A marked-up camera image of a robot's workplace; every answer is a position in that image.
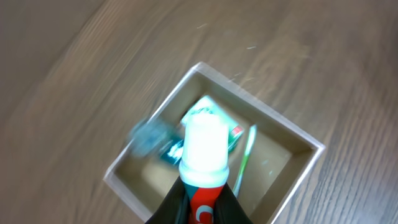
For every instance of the green white soap packet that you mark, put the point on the green white soap packet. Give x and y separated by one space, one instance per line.
207 105

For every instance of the green white toothbrush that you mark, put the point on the green white toothbrush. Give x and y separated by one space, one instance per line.
247 152

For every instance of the teal mouthwash bottle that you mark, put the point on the teal mouthwash bottle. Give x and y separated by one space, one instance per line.
155 137

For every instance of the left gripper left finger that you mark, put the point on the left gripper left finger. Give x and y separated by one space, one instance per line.
175 208

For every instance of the white cardboard box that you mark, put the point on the white cardboard box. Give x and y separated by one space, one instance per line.
282 156

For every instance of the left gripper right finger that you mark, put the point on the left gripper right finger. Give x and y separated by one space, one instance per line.
228 210

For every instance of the red teal toothpaste tube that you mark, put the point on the red teal toothpaste tube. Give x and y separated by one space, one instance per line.
204 166

